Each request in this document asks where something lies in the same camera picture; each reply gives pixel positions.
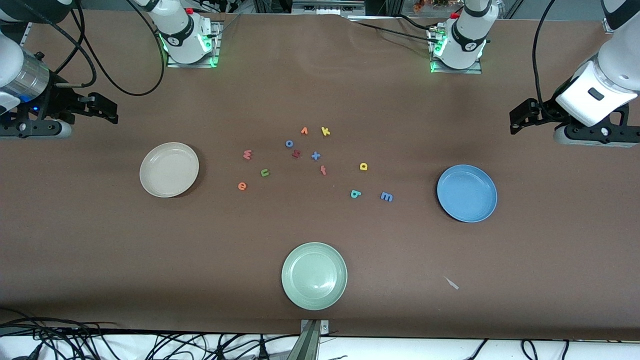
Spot long black table cable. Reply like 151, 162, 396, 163
347, 19, 433, 43

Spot blue plate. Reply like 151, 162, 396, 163
436, 164, 498, 224

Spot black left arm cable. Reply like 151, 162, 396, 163
532, 0, 559, 121

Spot orange background objects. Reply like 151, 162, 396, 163
412, 0, 451, 12

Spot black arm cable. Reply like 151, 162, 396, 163
22, 0, 166, 97
532, 0, 559, 121

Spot beige brown plate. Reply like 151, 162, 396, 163
139, 142, 200, 199

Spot grey metal box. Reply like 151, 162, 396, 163
291, 0, 367, 17

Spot black cable with plugs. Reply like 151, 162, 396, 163
150, 332, 286, 360

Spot black floor cable tangle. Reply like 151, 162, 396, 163
0, 307, 121, 360

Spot brown table cover mat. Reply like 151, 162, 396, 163
0, 10, 640, 341

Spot short black table cable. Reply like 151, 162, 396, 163
395, 14, 441, 32

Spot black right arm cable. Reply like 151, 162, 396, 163
22, 0, 166, 97

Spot green plate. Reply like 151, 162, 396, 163
281, 242, 348, 311

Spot metal camera stand bracket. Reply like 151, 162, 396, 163
287, 320, 330, 360

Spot black metal frame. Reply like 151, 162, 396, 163
252, 0, 293, 15

